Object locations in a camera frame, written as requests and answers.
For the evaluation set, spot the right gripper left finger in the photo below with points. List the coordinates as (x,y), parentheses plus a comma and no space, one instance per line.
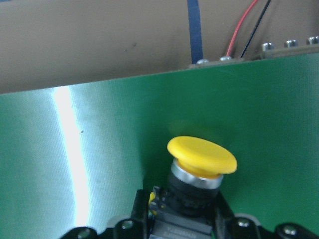
(140,207)

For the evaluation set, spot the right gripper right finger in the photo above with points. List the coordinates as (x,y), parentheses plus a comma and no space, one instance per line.
(222,211)

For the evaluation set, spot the yellow push button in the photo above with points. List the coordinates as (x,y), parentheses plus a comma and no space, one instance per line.
(184,210)

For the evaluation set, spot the green conveyor belt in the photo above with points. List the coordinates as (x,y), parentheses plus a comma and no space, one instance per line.
(76,155)

